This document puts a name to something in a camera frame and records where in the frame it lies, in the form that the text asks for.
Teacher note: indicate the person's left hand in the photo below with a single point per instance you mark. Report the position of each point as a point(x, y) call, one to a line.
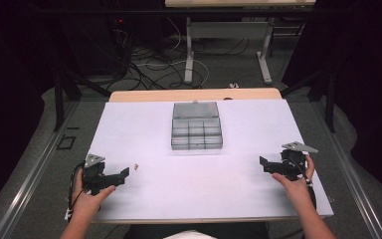
point(88, 202)

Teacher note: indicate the aluminium floor rail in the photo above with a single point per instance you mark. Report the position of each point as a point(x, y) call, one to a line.
point(30, 179)
point(351, 179)

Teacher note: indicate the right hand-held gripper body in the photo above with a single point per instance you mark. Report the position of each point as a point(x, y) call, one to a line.
point(291, 162)

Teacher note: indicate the white-legged desk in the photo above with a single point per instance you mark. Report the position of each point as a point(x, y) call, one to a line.
point(229, 30)

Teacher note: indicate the small screw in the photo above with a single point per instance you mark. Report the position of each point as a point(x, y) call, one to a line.
point(136, 166)

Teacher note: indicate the white floor plug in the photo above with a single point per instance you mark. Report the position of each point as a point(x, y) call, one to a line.
point(233, 85)

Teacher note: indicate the dark cabinet with red light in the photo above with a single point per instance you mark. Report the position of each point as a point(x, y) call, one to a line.
point(106, 40)

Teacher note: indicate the person's dark trousers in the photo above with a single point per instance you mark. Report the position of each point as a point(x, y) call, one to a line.
point(146, 232)

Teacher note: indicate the black metal stand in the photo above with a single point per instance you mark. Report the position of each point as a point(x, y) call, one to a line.
point(330, 96)
point(59, 99)

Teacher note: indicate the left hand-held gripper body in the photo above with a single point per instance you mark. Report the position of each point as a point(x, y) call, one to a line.
point(94, 174)

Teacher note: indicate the white table mat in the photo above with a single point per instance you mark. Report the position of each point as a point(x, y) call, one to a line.
point(195, 186)

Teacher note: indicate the person's white shirt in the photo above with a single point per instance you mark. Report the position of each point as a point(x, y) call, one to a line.
point(190, 235)

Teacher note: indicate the person's right hand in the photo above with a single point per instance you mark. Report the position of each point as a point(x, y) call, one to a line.
point(295, 187)

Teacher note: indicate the clear plastic compartment box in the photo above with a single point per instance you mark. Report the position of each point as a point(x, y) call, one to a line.
point(196, 127)

